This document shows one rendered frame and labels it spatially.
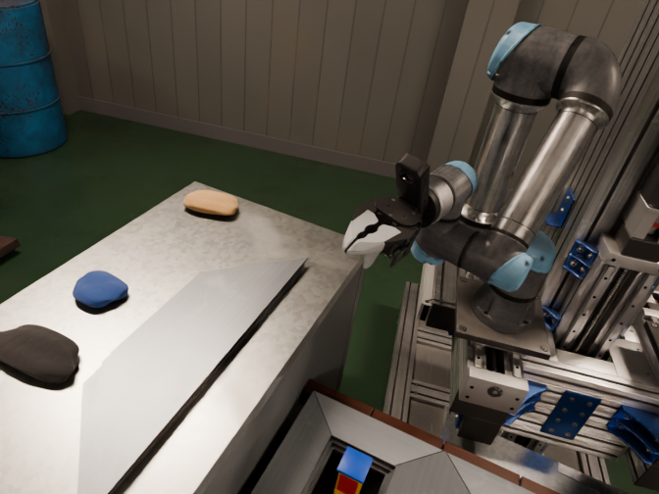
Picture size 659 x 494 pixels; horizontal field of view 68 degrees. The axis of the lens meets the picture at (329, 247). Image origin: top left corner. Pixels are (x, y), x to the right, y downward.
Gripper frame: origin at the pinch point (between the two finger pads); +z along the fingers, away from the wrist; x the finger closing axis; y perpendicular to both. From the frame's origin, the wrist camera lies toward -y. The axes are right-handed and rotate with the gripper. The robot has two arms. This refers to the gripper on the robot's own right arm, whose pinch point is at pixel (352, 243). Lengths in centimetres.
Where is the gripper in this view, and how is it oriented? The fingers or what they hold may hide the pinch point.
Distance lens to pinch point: 66.6
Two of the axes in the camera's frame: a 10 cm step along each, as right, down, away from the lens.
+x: -7.5, -5.5, 3.7
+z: -6.3, 4.0, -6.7
